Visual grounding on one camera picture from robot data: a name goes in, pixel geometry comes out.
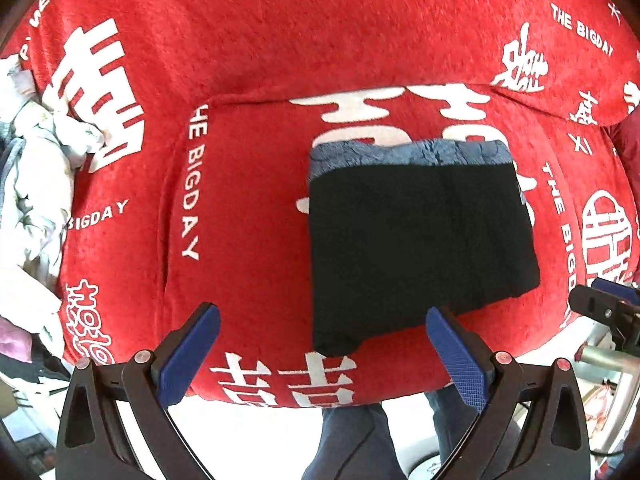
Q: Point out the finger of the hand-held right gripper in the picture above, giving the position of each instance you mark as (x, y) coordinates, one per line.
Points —
(595, 302)
(617, 291)

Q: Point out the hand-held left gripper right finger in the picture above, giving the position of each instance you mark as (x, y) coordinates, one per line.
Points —
(460, 365)

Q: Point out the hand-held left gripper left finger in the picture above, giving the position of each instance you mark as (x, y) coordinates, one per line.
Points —
(187, 355)

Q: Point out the black pants with grey lining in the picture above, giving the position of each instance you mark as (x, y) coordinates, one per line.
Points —
(420, 240)

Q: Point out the person's right leg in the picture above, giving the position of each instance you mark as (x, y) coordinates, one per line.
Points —
(452, 420)

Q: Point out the person's leg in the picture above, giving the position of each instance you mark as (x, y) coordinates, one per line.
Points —
(452, 420)
(350, 440)

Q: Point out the person's left leg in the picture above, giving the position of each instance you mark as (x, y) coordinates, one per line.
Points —
(350, 440)

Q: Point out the dark red cloth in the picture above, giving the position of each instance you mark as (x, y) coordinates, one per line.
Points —
(631, 135)

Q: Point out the pale pink cloth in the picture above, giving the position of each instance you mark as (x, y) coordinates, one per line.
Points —
(12, 340)

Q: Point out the white floral cloth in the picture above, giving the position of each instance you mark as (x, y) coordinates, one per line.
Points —
(35, 185)

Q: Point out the grey cloth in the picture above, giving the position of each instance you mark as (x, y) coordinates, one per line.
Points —
(7, 170)

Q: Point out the red printed blanket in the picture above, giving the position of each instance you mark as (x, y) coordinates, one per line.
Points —
(250, 60)

